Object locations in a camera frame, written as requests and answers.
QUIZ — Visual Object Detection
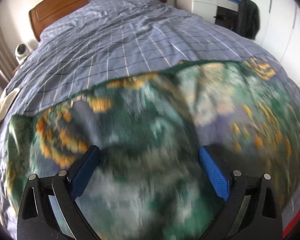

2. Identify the green patterned silk garment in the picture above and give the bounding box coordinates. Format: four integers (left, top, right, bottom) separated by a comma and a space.
6, 58, 300, 239

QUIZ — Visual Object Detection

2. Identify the blue plaid duvet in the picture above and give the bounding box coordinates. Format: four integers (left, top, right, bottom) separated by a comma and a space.
0, 0, 300, 239

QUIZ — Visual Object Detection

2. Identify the white desk with drawers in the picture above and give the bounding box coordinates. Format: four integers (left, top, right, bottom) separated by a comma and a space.
175, 0, 238, 24

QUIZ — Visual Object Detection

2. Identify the white wardrobe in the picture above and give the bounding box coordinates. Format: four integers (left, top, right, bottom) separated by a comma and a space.
252, 0, 300, 87

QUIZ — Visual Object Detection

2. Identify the cream blanket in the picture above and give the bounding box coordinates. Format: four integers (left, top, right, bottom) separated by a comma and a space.
0, 88, 20, 123

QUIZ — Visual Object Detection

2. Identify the dark jacket on chair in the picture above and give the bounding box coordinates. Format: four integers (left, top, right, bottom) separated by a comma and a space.
234, 0, 260, 40

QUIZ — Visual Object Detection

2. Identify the white round fan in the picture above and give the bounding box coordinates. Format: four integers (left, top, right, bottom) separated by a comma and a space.
14, 44, 31, 65

